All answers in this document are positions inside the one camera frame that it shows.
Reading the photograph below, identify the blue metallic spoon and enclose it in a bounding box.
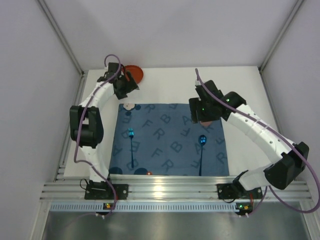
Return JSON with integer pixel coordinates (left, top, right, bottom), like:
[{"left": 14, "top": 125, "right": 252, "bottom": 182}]
[{"left": 198, "top": 134, "right": 207, "bottom": 176}]

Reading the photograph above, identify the left corner frame post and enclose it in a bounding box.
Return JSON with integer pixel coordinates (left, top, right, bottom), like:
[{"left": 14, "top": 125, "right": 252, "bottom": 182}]
[{"left": 34, "top": 0, "right": 87, "bottom": 77}]

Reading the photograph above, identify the blue lettered placemat cloth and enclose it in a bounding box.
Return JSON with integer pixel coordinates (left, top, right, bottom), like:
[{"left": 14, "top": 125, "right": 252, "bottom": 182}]
[{"left": 109, "top": 103, "right": 229, "bottom": 176}]

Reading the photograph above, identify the pink plastic cup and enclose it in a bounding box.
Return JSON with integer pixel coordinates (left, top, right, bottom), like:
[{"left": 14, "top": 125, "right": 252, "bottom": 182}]
[{"left": 200, "top": 121, "right": 213, "bottom": 127}]

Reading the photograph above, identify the aluminium mounting rail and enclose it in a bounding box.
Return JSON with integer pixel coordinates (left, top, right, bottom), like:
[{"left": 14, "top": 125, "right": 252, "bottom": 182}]
[{"left": 39, "top": 175, "right": 312, "bottom": 201}]

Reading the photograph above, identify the blue metallic fork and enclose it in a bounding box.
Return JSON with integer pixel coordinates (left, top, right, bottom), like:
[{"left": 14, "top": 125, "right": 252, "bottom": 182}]
[{"left": 128, "top": 128, "right": 134, "bottom": 169}]

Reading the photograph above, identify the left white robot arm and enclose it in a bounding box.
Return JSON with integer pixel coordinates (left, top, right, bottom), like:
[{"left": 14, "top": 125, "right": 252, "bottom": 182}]
[{"left": 69, "top": 62, "right": 144, "bottom": 184}]

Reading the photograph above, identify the right corner frame post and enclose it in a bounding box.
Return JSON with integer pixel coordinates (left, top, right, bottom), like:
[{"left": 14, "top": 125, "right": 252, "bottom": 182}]
[{"left": 258, "top": 0, "right": 306, "bottom": 74}]

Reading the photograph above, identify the orange-red plate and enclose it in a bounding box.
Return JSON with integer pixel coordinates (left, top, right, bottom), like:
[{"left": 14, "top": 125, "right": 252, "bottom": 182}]
[{"left": 122, "top": 65, "right": 144, "bottom": 84}]

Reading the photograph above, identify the corner frame post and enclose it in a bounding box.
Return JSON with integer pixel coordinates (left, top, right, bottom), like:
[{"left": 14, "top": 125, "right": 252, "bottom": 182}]
[
  {"left": 258, "top": 0, "right": 306, "bottom": 74},
  {"left": 34, "top": 0, "right": 87, "bottom": 77}
]

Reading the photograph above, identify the perforated cable duct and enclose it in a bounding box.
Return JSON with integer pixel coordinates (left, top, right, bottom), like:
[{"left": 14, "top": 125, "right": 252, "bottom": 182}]
[{"left": 49, "top": 201, "right": 253, "bottom": 213}]

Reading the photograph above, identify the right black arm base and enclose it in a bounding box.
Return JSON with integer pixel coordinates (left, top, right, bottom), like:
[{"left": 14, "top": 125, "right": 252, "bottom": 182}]
[{"left": 216, "top": 183, "right": 263, "bottom": 203}]

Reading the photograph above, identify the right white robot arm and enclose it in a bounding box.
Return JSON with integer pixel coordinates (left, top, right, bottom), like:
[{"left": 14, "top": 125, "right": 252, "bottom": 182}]
[{"left": 189, "top": 80, "right": 309, "bottom": 192}]

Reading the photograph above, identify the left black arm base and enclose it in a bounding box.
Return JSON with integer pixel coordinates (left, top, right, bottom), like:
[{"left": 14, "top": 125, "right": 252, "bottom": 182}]
[{"left": 84, "top": 182, "right": 129, "bottom": 200}]

